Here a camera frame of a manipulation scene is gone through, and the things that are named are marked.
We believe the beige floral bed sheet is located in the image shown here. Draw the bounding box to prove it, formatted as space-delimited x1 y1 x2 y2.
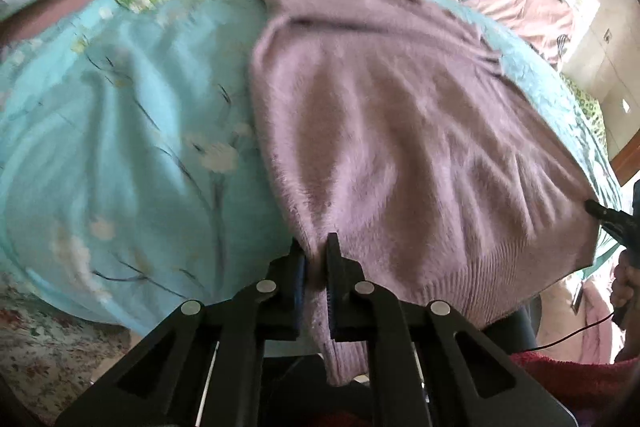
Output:
0 272 146 423

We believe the green leopard print cloth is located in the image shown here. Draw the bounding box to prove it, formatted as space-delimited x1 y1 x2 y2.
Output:
562 74 608 158

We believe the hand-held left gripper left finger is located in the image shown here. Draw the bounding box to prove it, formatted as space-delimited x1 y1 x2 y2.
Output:
54 238 308 427

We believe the red fleece cloth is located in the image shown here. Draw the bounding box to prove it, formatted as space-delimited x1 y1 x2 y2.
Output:
510 349 640 427

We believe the light pink cloth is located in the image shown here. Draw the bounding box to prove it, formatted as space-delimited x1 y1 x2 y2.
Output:
537 279 618 365

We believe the teal floral blanket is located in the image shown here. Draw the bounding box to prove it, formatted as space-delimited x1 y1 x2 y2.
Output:
0 0 623 328

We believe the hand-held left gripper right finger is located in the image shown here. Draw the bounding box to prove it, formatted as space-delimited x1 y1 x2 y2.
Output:
325 232 577 427

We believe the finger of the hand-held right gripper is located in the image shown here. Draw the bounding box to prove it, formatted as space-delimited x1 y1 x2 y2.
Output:
585 199 640 254

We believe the mauve bed sheet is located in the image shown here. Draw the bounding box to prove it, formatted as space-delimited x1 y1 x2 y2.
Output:
5 0 106 45

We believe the person's right hand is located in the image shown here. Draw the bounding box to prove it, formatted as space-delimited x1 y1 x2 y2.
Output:
612 249 640 310

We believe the black cable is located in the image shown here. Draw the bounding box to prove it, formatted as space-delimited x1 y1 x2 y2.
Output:
522 311 618 354

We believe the mauve knitted sweater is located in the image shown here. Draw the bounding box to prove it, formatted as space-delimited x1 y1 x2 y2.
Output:
247 0 598 388

